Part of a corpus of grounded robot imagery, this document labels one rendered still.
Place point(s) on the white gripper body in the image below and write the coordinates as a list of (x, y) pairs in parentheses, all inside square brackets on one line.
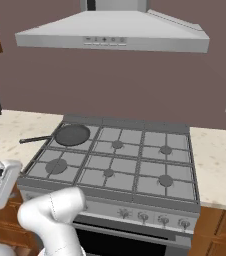
[(7, 186)]

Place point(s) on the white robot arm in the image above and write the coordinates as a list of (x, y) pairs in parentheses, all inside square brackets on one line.
[(56, 218)]

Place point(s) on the grey gas stove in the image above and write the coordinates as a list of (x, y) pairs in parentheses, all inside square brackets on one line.
[(118, 166)]

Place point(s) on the silver stove knob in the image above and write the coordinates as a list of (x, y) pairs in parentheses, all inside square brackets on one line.
[(184, 223), (143, 217), (164, 220), (124, 213)]

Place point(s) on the brown wooden base cupboard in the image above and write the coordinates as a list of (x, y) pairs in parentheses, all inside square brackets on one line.
[(5, 226), (221, 233)]

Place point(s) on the black frying pan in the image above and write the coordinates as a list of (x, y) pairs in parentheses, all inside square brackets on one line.
[(72, 134)]

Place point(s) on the black glass oven door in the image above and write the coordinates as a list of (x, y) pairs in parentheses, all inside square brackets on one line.
[(118, 245)]

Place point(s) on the silver range hood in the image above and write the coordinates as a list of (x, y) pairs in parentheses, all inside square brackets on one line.
[(118, 30)]

